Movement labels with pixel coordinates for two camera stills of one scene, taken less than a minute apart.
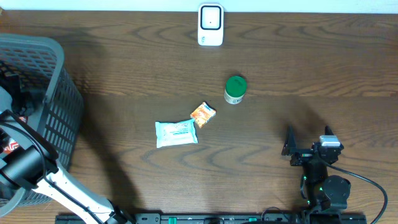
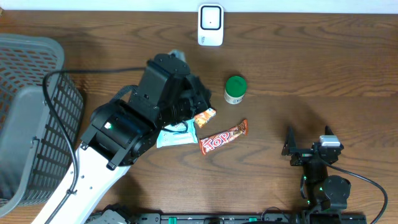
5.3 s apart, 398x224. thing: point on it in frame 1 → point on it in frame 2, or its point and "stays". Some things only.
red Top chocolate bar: x=13 y=144 → x=214 y=141
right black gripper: x=290 y=144 stays
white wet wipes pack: x=171 y=134 stays
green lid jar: x=236 y=88 stays
